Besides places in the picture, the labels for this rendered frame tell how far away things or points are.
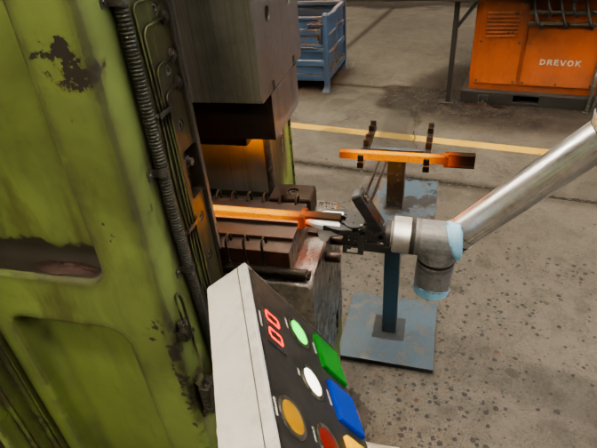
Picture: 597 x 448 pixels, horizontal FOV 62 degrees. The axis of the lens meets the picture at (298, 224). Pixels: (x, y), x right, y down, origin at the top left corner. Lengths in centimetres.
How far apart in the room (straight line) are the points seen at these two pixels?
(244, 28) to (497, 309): 192
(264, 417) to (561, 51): 428
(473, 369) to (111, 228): 170
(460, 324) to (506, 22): 285
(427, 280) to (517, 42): 354
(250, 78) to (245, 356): 49
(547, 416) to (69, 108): 190
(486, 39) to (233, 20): 384
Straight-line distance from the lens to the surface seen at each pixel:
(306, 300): 120
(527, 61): 466
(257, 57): 90
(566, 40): 462
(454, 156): 163
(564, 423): 217
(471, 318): 243
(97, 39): 74
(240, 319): 72
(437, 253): 120
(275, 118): 100
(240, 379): 66
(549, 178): 123
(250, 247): 120
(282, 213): 125
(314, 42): 493
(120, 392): 134
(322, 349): 86
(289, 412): 63
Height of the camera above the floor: 169
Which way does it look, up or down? 34 degrees down
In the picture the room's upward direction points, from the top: 5 degrees counter-clockwise
